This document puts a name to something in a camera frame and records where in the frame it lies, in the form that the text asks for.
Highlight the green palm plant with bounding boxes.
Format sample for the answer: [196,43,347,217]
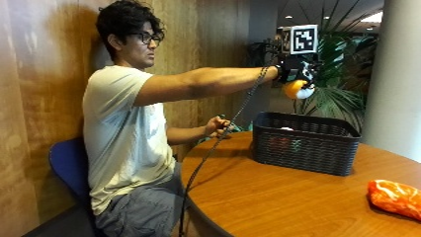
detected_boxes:
[248,6,378,132]

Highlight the blue chair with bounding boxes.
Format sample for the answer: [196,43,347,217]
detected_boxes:
[48,137,98,237]

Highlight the white marker cube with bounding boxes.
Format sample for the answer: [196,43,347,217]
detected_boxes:
[280,24,320,55]

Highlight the orange and white plush toy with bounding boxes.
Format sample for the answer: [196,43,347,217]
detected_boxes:
[366,179,421,221]

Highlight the white round pillar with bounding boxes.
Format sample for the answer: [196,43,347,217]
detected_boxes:
[361,0,421,164]

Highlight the dark woven plastic basket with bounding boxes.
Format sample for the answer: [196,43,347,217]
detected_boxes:
[252,111,363,177]

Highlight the black-framed glasses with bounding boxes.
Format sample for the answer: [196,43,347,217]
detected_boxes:
[126,31,164,45]

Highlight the the person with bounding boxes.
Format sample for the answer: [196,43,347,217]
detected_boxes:
[81,0,281,237]

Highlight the black braided cable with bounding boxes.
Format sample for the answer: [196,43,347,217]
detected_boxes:
[176,65,270,237]

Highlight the red toy in basket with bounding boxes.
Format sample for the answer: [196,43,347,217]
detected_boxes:
[266,135,292,151]

